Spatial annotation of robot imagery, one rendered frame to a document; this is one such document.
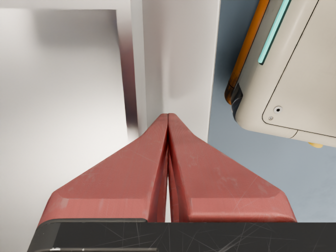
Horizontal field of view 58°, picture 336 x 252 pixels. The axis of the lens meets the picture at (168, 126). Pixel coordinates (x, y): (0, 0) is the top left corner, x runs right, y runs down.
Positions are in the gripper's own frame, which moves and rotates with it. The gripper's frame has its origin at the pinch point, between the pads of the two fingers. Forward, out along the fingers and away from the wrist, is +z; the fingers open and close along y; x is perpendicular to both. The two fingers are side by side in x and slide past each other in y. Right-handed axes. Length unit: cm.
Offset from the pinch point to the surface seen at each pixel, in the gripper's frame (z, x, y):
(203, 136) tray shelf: 2.2, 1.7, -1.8
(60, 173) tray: 2.1, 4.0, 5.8
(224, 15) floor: 90, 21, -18
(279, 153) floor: 89, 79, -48
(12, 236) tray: 2.1, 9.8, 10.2
